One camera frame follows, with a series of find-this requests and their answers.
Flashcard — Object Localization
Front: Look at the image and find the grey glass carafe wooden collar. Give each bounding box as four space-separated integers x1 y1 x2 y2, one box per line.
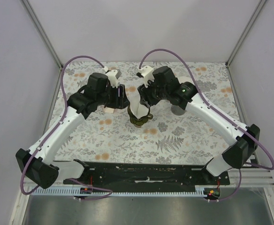
170 105 185 116

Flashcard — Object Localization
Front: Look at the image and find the floral patterned table mat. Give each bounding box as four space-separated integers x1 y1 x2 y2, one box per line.
55 62 239 165

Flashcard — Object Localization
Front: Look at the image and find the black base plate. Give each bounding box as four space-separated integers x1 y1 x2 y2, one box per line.
63 160 230 193

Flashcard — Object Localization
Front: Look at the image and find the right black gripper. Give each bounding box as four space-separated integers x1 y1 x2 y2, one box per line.
137 76 169 109

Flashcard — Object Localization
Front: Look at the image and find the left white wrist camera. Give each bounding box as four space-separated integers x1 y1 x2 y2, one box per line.
103 67 121 88

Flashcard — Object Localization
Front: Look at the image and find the orange coffee filter pack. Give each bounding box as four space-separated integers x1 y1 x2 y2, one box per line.
104 107 117 114

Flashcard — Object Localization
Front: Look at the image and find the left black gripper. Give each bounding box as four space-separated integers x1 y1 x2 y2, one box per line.
96 83 130 110

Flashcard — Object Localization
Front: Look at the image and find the white slotted cable duct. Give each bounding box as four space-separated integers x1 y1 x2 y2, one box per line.
32 185 207 197

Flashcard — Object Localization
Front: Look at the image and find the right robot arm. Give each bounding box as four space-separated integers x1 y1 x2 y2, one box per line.
129 66 260 185

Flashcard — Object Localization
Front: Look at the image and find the green glass dripper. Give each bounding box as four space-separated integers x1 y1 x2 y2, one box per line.
127 107 153 128

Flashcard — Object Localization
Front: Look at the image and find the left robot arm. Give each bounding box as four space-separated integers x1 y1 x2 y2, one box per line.
16 69 129 189

